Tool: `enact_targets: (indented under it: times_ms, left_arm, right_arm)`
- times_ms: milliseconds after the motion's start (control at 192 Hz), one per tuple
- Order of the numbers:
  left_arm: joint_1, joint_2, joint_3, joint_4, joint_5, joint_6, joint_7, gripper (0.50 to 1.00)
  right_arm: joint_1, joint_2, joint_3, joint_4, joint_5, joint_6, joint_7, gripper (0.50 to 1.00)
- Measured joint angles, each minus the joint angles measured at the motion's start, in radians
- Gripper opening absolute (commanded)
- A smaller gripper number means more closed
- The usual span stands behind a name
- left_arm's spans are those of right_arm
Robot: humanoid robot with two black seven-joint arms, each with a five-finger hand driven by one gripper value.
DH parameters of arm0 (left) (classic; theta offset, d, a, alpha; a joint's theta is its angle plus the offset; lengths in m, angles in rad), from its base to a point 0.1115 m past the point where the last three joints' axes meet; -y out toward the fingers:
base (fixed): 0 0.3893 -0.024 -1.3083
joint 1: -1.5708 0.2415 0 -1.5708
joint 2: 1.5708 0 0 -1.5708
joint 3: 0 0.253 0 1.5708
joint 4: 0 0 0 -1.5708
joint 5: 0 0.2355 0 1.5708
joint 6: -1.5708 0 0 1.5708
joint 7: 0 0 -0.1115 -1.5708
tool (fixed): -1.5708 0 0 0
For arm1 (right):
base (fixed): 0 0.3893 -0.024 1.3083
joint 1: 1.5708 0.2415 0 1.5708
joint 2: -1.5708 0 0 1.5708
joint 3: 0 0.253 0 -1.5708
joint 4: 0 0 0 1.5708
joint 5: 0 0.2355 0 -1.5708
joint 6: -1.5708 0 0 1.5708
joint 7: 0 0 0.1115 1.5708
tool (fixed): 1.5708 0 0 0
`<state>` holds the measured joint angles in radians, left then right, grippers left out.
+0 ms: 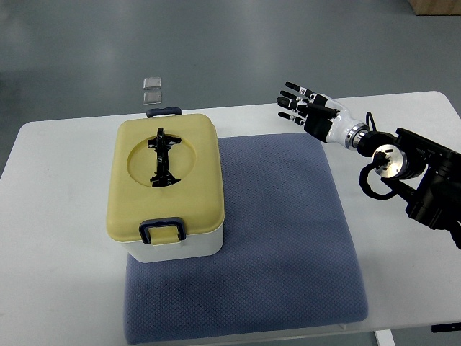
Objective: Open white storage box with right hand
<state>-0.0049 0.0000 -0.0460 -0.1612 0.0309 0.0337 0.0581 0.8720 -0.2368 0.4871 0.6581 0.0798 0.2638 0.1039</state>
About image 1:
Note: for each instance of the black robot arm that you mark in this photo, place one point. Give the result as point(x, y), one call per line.
point(422, 172)

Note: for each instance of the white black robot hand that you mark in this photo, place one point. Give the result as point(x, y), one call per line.
point(321, 116)

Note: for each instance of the blue fabric cushion mat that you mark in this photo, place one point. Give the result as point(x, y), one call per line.
point(287, 261)

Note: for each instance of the navy front latch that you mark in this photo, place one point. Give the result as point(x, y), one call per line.
point(162, 225)

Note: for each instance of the white table leg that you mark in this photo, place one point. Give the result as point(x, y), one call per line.
point(384, 338)

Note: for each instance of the black bracket under table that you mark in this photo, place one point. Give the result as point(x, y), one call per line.
point(452, 327)

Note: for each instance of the yellow storage box lid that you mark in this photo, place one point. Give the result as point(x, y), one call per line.
point(131, 132)

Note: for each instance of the black lid handle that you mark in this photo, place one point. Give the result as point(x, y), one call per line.
point(162, 144)

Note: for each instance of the white storage box base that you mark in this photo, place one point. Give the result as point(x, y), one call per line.
point(180, 248)

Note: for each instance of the cardboard box corner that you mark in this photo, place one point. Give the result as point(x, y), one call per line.
point(436, 7)

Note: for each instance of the navy rear latch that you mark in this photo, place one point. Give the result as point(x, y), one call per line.
point(155, 112)

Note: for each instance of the navy latch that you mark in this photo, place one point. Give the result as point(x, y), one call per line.
point(155, 112)
point(162, 225)

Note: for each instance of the upper floor marker plate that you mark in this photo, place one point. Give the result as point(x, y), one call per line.
point(152, 83)

